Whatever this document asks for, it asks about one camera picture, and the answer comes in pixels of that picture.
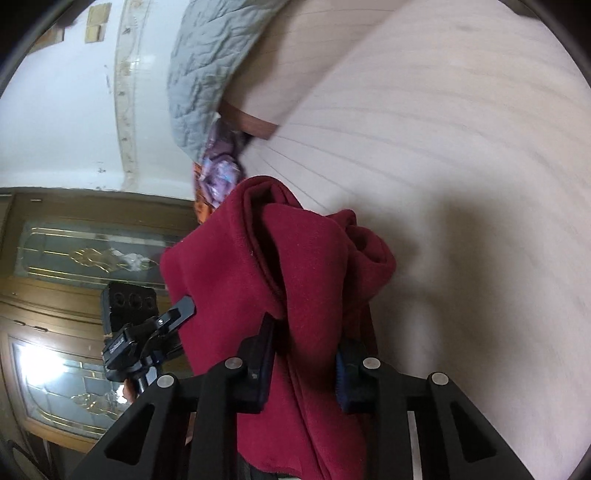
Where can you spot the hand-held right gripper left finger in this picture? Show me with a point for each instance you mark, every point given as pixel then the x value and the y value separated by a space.
pixel 259 364

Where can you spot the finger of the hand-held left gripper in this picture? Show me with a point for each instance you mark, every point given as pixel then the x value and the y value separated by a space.
pixel 178 310

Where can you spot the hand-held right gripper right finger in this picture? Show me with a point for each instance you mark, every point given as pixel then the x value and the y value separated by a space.
pixel 347 383

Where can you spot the dark red sweater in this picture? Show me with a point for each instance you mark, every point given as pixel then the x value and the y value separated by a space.
pixel 286 286

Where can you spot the person's left hand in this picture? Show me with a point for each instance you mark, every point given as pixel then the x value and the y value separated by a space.
pixel 128 393

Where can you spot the wooden wardrobe with glass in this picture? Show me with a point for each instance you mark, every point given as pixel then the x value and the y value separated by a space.
pixel 69 300

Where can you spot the orange and purple cloth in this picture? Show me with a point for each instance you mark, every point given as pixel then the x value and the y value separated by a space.
pixel 219 170

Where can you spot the grey quilted blanket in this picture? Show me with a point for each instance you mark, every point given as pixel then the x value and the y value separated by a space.
pixel 207 64

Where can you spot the pink folded bedding roll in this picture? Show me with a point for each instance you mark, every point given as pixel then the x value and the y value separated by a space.
pixel 295 69

